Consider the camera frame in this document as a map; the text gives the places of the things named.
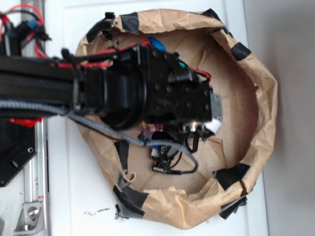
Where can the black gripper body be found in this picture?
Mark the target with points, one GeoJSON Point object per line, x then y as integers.
{"type": "Point", "coordinates": [176, 96]}

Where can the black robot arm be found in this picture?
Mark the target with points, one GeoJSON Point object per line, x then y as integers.
{"type": "Point", "coordinates": [124, 88]}

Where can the blue plastic toy bottle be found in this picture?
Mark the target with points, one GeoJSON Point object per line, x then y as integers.
{"type": "Point", "coordinates": [157, 44]}

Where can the brown paper bag bin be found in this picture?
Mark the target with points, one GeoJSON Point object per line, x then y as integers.
{"type": "Point", "coordinates": [230, 162]}

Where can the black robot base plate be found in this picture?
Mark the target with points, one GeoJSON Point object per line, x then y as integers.
{"type": "Point", "coordinates": [17, 147]}

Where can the aluminium extrusion rail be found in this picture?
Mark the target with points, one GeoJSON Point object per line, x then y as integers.
{"type": "Point", "coordinates": [36, 176]}

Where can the metal corner bracket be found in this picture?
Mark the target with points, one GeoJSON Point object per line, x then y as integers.
{"type": "Point", "coordinates": [31, 221]}

